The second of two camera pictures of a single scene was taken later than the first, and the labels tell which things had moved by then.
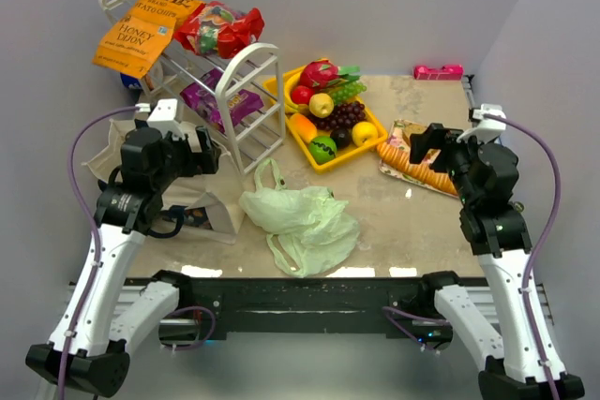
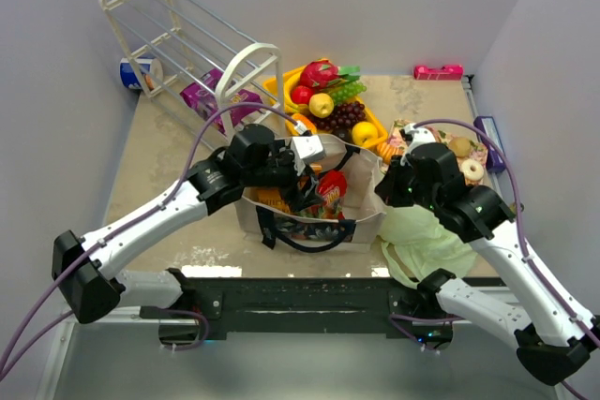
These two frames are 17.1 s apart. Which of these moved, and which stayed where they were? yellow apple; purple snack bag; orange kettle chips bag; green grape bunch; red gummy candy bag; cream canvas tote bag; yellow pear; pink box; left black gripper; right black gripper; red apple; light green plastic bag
Moved: orange kettle chips bag; cream canvas tote bag; light green plastic bag; left black gripper; red gummy candy bag; right black gripper
Stayed: green grape bunch; purple snack bag; yellow apple; red apple; pink box; yellow pear
